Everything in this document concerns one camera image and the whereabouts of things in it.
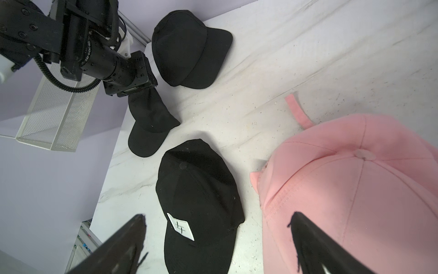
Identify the upper white mesh shelf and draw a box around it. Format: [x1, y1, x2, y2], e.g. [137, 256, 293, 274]
[16, 77, 99, 153]

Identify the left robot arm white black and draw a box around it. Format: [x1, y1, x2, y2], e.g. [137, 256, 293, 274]
[1, 1, 157, 97]

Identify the aluminium rail front frame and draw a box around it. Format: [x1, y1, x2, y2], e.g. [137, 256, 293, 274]
[65, 219, 102, 274]

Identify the black cap with white label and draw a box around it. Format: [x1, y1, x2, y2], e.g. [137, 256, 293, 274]
[156, 139, 245, 274]

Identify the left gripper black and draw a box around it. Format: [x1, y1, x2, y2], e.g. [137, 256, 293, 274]
[59, 1, 157, 97]

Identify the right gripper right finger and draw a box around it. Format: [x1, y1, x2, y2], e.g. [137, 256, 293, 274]
[288, 212, 372, 274]

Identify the pink cap R logo front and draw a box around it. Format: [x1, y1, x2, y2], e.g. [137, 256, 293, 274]
[250, 95, 438, 274]

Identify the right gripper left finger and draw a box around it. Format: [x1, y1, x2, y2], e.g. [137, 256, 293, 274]
[69, 214, 147, 274]

